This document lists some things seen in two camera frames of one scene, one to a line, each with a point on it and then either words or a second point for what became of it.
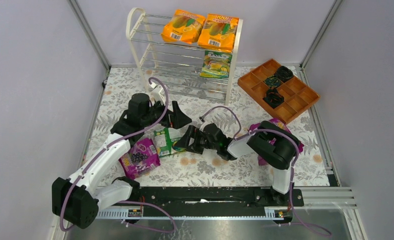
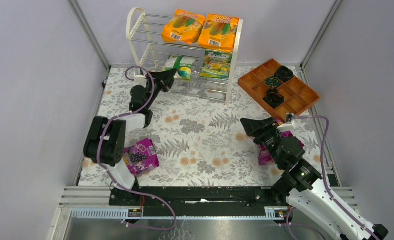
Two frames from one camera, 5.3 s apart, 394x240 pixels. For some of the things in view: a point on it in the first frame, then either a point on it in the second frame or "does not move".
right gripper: x=197 y=139 to x=262 y=130
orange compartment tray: x=298 y=97 does not move
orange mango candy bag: x=183 y=26 does not move
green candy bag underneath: x=165 y=139 to x=183 y=64
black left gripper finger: x=180 y=118 to x=166 y=78
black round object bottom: x=273 y=98 does not move
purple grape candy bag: x=142 y=157 does not move
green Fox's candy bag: x=216 y=64 does not move
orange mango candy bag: x=218 y=32 does not move
